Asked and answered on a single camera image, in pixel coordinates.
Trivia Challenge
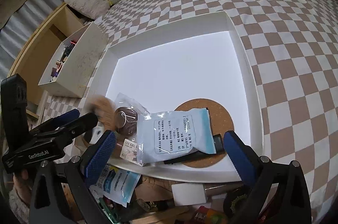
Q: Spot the white shallow tray box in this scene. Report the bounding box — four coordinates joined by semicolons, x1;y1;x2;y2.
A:
81;11;265;183

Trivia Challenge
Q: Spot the white cube box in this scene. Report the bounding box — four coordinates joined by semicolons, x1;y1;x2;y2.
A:
171;183;207;206

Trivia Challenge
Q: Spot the checkered bed sheet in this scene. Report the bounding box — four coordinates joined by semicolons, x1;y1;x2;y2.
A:
39;0;338;224

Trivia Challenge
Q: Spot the white mask packet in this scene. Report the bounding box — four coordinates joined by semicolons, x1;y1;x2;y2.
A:
136;108;216;164

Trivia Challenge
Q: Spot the uv gel polish box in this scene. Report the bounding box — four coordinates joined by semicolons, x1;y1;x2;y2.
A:
120;139;143;166

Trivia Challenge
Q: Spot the black lighter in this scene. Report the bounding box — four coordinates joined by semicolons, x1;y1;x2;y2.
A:
164;134;225;164

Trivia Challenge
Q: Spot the beige shoe box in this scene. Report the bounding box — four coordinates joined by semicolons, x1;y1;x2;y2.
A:
38;22;108;98

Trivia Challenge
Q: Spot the grey curtain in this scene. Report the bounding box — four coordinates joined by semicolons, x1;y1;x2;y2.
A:
1;0;63;79

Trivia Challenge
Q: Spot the wooden bedside shelf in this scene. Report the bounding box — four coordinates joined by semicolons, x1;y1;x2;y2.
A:
8;3;83;123

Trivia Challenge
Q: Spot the panda cork coaster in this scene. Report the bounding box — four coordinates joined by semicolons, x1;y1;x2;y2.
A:
73;95;117;147

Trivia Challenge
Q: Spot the plain cork coaster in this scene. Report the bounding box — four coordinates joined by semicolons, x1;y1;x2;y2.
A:
175;99;234;168

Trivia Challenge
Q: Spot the brown tape roll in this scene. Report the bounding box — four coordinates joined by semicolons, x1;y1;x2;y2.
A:
114;93;149;138

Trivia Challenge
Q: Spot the fluffy white pillow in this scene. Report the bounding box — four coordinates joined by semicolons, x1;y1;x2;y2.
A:
64;0;110;19

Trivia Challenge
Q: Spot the black round gold tin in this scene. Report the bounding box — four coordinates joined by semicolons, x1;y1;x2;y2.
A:
223;186;251;220

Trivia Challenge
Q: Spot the blue white sachet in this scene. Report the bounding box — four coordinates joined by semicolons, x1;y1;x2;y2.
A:
93;164;141;207

